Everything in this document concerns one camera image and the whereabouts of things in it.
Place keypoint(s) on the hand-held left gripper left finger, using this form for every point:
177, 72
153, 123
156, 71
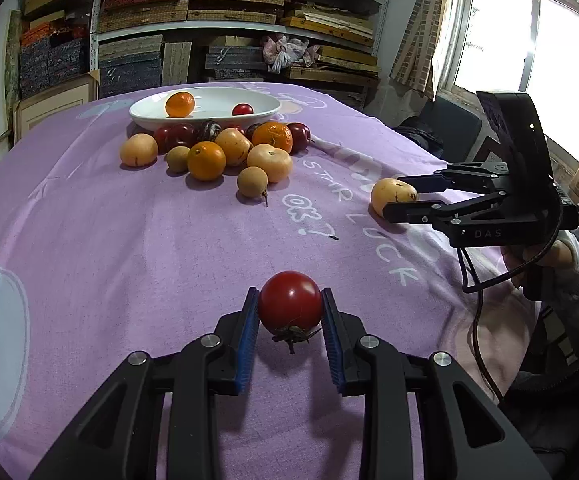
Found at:
248, 350

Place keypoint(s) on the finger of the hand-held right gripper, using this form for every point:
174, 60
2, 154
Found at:
424, 183
409, 212

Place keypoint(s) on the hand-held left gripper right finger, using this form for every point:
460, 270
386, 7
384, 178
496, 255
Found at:
333, 350

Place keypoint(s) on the yellow round fruit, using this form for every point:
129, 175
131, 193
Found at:
269, 162
233, 146
138, 150
389, 195

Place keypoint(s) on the orange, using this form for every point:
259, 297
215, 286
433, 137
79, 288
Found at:
272, 136
206, 160
180, 104

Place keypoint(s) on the brown round fruit with stem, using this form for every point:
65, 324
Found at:
252, 181

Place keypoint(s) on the white oval plate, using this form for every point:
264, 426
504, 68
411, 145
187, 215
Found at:
214, 100

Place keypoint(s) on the person's right hand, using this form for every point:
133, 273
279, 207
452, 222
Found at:
564, 255

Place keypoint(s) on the dark cloth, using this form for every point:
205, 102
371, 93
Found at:
419, 135

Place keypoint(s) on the dark blue chair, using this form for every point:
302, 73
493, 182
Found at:
457, 120

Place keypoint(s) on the dark red plum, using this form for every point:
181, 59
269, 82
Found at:
300, 136

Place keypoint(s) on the purple printed tablecloth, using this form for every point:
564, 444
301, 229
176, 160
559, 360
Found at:
119, 260

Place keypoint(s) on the window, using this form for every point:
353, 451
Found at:
499, 35

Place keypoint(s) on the pink plastic bag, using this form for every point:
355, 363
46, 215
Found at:
284, 52

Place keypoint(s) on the small dark red fruit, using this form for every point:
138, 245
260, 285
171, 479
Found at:
237, 127

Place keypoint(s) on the small red cherry tomato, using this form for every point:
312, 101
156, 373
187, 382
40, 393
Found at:
242, 109

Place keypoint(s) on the small brown fruit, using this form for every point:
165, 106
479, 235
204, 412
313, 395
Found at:
177, 158

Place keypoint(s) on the person's clothing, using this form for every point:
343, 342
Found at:
559, 410

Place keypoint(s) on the dark striped passion fruit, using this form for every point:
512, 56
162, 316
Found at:
209, 130

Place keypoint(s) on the dark red apple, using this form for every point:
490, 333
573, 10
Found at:
183, 134

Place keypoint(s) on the white metal shelf rack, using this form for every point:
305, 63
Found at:
239, 27

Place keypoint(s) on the beige framed panel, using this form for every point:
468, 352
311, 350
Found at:
54, 105

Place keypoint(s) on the pile of patterned storage boxes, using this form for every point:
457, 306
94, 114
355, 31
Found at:
54, 60

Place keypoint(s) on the green patterned board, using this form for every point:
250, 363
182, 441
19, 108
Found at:
13, 60

